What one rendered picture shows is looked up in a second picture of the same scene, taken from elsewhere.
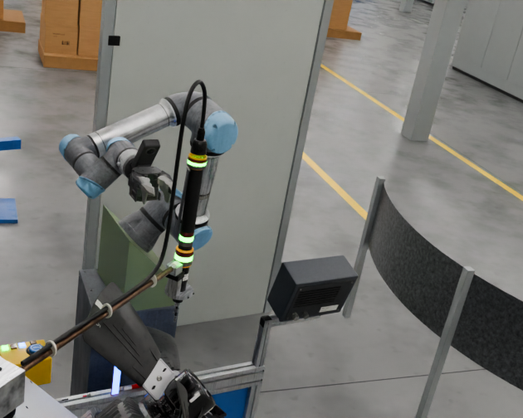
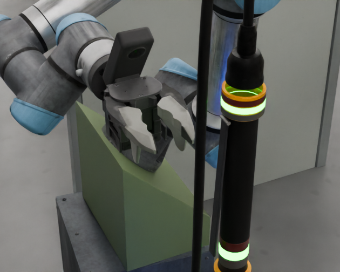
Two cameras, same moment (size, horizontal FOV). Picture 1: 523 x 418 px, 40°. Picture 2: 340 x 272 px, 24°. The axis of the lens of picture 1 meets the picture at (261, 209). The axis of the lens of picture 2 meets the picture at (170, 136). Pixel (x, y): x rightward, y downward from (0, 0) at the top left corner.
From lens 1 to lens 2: 0.92 m
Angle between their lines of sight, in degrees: 13
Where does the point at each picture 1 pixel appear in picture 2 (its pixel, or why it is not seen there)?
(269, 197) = (313, 16)
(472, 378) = not seen: outside the picture
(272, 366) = not seen: outside the picture
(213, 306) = not seen: hidden behind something
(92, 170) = (35, 86)
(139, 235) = not seen: hidden behind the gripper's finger
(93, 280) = (77, 214)
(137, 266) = (141, 204)
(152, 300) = (171, 246)
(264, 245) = (310, 82)
